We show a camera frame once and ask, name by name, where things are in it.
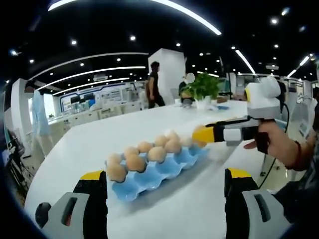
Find person's right hand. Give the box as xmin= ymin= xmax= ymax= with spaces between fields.
xmin=243 ymin=120 xmax=301 ymax=170

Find row of white counters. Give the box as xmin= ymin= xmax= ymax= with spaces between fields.
xmin=47 ymin=99 xmax=180 ymax=125

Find green plant in white pot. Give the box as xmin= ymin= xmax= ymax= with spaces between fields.
xmin=185 ymin=72 xmax=221 ymax=110

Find group of brown eggs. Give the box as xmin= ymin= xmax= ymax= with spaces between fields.
xmin=106 ymin=129 xmax=194 ymax=182

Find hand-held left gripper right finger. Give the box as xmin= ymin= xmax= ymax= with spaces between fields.
xmin=224 ymin=168 xmax=292 ymax=239

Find person's dark clothed torso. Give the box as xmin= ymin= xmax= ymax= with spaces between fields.
xmin=271 ymin=159 xmax=319 ymax=225

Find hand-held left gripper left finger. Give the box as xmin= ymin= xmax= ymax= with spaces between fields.
xmin=48 ymin=170 xmax=109 ymax=239

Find white table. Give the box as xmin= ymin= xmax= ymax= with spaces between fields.
xmin=24 ymin=101 xmax=275 ymax=239

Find blue egg tray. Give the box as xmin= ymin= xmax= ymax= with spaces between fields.
xmin=104 ymin=145 xmax=210 ymax=202

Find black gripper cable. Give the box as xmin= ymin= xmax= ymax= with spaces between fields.
xmin=259 ymin=103 xmax=291 ymax=190

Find red bead bracelet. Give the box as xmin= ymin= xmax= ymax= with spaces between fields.
xmin=285 ymin=140 xmax=302 ymax=170

